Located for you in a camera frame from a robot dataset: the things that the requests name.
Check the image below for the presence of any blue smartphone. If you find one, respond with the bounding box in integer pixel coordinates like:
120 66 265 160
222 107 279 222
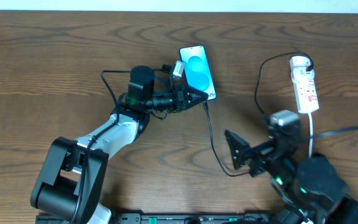
179 45 217 100

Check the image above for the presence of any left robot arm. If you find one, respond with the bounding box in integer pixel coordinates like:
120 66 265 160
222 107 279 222
30 65 208 223

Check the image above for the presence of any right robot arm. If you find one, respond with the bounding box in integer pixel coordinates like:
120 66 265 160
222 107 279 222
224 115 358 223

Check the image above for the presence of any white charger adapter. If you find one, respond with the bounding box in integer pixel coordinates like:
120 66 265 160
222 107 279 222
290 55 311 70

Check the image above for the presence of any white power strip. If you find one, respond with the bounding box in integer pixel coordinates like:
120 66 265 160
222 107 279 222
291 67 319 114

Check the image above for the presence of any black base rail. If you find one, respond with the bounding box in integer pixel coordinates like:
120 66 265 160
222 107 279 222
35 212 272 224

